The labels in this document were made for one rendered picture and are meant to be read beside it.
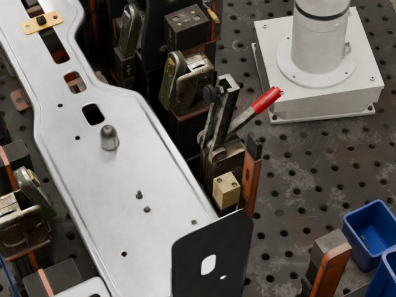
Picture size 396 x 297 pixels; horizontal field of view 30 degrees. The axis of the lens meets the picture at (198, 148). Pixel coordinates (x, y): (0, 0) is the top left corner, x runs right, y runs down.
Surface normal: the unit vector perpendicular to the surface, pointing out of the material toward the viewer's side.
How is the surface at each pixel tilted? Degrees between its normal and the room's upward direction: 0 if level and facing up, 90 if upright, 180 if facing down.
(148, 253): 0
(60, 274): 0
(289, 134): 0
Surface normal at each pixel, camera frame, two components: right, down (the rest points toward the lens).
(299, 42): -0.78, 0.54
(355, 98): 0.14, 0.81
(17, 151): 0.02, -0.58
